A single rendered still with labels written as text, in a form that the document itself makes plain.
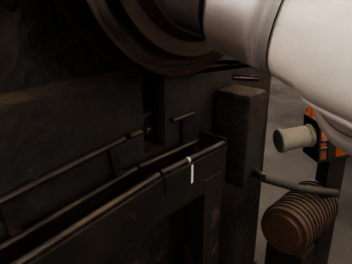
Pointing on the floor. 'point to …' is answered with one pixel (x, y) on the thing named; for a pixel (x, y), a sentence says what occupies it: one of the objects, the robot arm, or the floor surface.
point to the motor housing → (296, 225)
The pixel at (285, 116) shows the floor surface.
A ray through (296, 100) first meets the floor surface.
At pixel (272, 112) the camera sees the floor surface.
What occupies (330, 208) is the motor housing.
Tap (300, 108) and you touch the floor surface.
